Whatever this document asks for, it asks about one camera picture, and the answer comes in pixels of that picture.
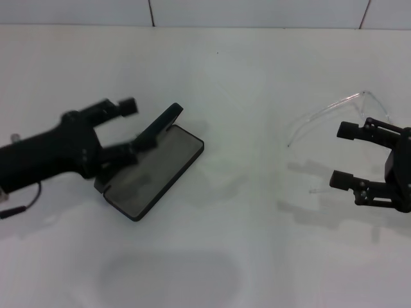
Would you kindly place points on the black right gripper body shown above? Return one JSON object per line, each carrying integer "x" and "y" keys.
{"x": 401, "y": 173}

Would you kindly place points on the small clear cylindrical fitting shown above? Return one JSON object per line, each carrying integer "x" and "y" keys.
{"x": 14, "y": 138}

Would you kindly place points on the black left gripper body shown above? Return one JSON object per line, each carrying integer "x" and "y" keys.
{"x": 48, "y": 154}

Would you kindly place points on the black glasses case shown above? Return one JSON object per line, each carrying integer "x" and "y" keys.
{"x": 154, "y": 173}

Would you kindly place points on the clear plastic glasses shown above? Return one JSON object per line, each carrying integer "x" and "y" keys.
{"x": 369, "y": 106}

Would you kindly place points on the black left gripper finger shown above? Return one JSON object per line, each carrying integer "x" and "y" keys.
{"x": 118, "y": 154}
{"x": 128, "y": 107}

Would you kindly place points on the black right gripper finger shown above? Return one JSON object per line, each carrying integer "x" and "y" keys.
{"x": 342, "y": 179}
{"x": 348, "y": 130}

